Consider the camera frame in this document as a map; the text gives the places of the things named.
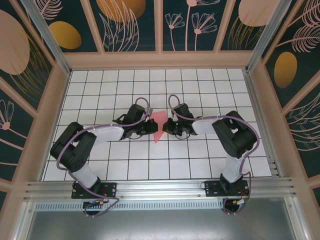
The dark wall panel pink leaves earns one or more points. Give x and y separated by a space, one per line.
305 130

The dark wall panel single flower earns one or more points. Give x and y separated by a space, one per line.
15 130

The dark wall panel peach circle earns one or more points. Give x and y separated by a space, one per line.
15 30
230 42

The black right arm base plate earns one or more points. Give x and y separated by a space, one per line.
212 188

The pink paper sheet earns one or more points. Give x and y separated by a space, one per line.
160 117

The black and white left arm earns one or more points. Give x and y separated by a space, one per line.
72 150

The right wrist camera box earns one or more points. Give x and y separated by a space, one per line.
174 115

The dark wall panel orange oval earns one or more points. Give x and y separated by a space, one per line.
70 15

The grey metal sheet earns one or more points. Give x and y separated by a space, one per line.
160 225

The dark wall panel leaf drawings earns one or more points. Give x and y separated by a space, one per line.
147 30

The aluminium corner post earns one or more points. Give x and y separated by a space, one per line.
267 37
50 37

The dark wall panel feather drawing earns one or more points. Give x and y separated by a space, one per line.
285 70

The small electronics board with connector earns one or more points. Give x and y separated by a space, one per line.
238 202
95 203

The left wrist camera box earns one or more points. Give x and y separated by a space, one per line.
149 111

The aluminium frame bar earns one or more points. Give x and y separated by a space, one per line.
22 222
297 220

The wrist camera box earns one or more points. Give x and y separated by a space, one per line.
149 111
174 115

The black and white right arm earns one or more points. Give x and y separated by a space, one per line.
237 135

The aluminium table side rail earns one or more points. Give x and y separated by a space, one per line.
263 130

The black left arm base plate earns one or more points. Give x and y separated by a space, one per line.
110 190

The long aluminium mounting rail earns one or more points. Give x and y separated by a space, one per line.
160 187

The dark wall panel pink flowers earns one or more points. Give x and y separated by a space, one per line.
185 42

